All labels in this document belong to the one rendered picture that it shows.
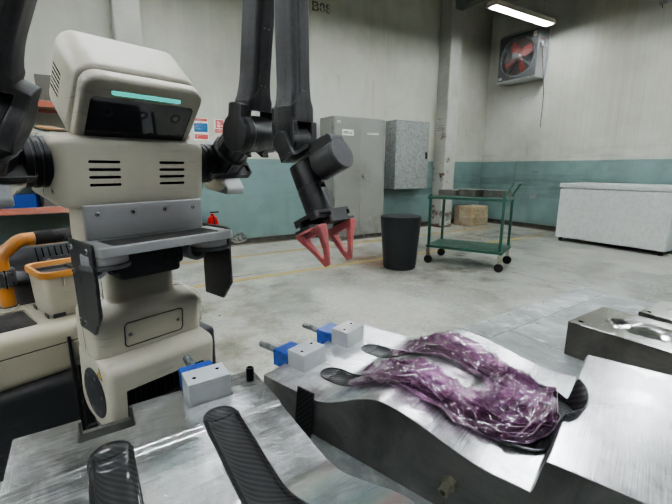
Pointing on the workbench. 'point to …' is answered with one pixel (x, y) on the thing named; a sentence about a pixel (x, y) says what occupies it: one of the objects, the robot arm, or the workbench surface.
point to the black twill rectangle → (304, 410)
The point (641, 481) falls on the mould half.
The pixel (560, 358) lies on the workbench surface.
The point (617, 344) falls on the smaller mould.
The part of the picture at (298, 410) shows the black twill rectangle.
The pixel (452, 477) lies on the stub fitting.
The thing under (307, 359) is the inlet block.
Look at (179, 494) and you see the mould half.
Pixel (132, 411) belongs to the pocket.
